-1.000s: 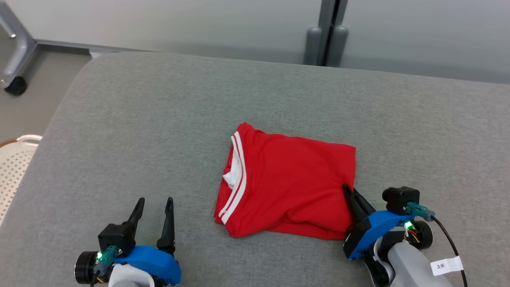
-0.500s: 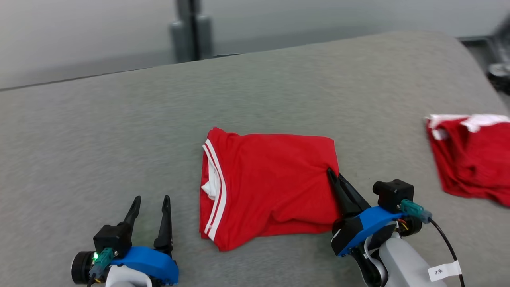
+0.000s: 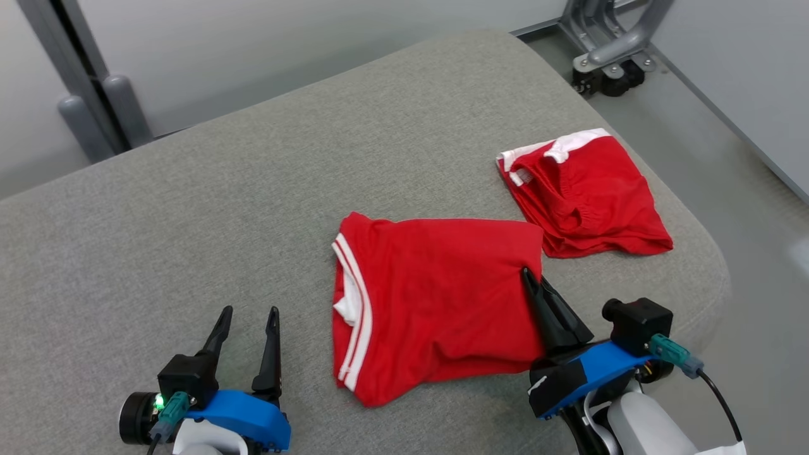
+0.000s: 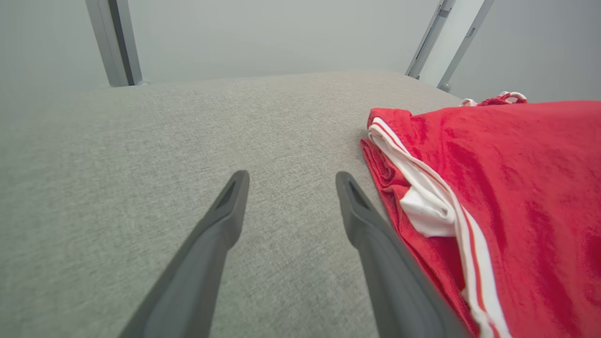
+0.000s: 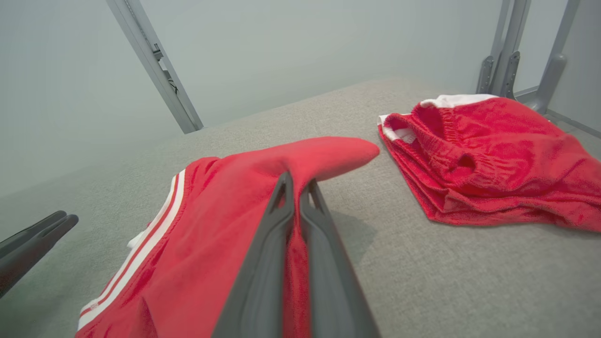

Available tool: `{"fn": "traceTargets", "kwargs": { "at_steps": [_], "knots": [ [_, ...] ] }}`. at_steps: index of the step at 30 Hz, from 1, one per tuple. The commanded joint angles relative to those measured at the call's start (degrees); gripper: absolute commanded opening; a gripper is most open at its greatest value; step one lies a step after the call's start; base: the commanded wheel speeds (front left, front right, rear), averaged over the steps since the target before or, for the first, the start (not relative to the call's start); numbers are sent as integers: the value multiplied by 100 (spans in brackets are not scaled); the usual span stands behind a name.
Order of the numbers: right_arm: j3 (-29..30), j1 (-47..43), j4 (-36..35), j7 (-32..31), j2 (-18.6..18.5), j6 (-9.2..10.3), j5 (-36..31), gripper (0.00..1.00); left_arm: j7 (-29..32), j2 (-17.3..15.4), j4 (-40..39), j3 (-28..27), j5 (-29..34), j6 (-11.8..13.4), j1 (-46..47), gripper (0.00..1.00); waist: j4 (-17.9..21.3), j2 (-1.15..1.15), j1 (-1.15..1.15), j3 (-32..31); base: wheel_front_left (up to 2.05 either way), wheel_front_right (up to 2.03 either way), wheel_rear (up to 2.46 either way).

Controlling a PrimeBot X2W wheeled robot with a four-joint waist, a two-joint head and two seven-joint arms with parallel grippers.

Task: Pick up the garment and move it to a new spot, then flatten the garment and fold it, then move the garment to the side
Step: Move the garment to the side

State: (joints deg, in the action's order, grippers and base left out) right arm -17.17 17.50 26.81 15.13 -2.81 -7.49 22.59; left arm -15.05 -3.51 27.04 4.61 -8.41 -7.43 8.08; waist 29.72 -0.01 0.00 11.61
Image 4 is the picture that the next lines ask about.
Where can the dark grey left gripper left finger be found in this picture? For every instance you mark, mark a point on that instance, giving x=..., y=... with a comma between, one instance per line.
x=188, y=281

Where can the red and white jersey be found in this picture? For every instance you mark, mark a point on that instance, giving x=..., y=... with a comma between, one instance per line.
x=540, y=211

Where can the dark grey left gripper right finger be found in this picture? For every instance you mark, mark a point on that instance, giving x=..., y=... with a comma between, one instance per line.
x=399, y=291

